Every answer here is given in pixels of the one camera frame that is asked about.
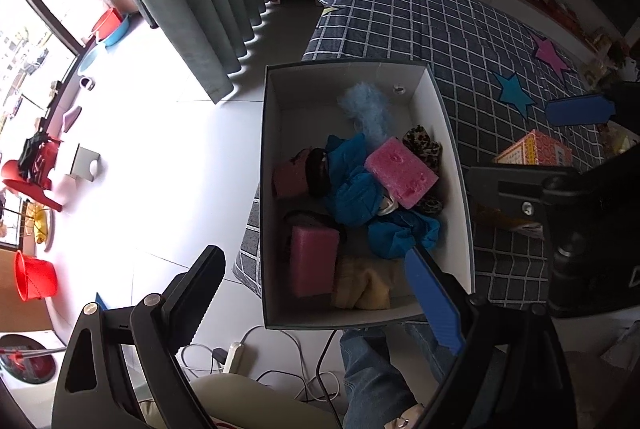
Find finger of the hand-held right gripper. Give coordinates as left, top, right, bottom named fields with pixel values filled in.
left=545, top=93, right=617, bottom=128
left=466, top=165, right=572, bottom=231

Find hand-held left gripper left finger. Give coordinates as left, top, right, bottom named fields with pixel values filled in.
left=51, top=245, right=227, bottom=429

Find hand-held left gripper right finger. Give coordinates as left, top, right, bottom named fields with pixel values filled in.
left=404, top=246, right=578, bottom=429

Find blue organza scrunchie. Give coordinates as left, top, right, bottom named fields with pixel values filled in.
left=322, top=133, right=387, bottom=229
left=367, top=210, right=442, bottom=261

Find leopard print scrunchie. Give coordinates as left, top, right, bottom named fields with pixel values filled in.
left=401, top=124, right=447, bottom=217

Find pink foam sponge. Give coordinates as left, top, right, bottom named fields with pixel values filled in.
left=363, top=137, right=440, bottom=210
left=289, top=224, right=342, bottom=300

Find light blue feather scrunchie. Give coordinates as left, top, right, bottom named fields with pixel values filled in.
left=336, top=81, right=393, bottom=144

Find white storage box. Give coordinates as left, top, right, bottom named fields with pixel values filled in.
left=260, top=61, right=477, bottom=331

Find pile of snack packets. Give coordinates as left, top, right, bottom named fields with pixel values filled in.
left=582, top=26, right=640, bottom=83

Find pink patterned carton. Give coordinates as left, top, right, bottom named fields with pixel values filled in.
left=492, top=129, right=576, bottom=168

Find white power strip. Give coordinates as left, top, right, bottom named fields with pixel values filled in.
left=221, top=341, right=247, bottom=376

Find person's legs in jeans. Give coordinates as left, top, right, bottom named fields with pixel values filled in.
left=340, top=324, right=452, bottom=429

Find beige seat cushion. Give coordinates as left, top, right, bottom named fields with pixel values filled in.
left=189, top=374, right=347, bottom=429

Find red plastic bucket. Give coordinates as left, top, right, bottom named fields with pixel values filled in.
left=14, top=250, right=59, bottom=306

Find grey metal stand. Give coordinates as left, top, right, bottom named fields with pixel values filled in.
left=65, top=144, right=102, bottom=183

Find white washing machine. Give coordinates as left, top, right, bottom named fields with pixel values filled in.
left=0, top=331, right=69, bottom=392

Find red plastic chair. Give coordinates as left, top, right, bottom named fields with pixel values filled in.
left=0, top=139, right=66, bottom=213

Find grey checked blanket with stars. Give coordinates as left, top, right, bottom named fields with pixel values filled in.
left=234, top=0, right=603, bottom=311

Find black cloth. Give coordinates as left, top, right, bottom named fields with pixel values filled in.
left=17, top=134, right=52, bottom=183

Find blue plastic basin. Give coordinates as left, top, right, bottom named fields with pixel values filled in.
left=96, top=14, right=134, bottom=48

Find red plastic basin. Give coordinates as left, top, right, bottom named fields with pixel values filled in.
left=91, top=7, right=124, bottom=41

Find white cable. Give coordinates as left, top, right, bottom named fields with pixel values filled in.
left=179, top=326, right=312, bottom=406

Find black cable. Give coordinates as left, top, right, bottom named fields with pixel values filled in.
left=299, top=329, right=347, bottom=416

